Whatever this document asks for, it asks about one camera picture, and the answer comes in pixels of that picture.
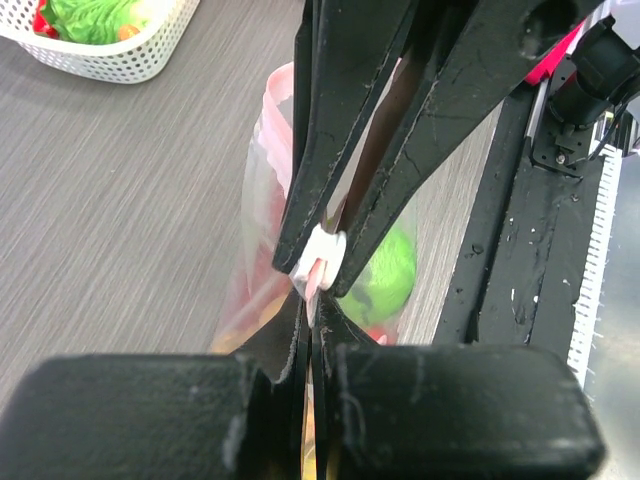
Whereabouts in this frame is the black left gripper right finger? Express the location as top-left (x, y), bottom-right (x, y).
top-left (312, 296), bottom-right (606, 479)

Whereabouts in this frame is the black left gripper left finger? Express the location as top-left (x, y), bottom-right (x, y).
top-left (1, 293), bottom-right (307, 479)

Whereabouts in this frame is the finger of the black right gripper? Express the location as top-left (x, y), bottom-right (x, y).
top-left (330, 1), bottom-right (599, 297)
top-left (273, 1), bottom-right (418, 273)

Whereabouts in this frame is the clear pink zip top bag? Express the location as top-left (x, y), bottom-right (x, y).
top-left (212, 63), bottom-right (417, 354)

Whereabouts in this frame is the green apple toy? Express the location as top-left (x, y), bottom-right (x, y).
top-left (338, 227), bottom-right (417, 328)

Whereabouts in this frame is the magenta cloth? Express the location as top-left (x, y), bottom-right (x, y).
top-left (524, 22), bottom-right (584, 86)

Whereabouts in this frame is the white perforated plastic basket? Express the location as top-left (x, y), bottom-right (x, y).
top-left (1, 1), bottom-right (199, 85)

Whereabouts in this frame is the green lettuce leaf toy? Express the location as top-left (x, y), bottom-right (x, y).
top-left (39, 0), bottom-right (157, 45)

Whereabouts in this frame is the red strawberry toy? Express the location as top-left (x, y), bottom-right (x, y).
top-left (32, 0), bottom-right (59, 39)

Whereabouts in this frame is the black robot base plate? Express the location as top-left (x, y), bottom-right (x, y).
top-left (433, 86), bottom-right (604, 358)

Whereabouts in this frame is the white slotted cable duct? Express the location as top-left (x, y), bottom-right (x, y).
top-left (566, 145), bottom-right (622, 387)

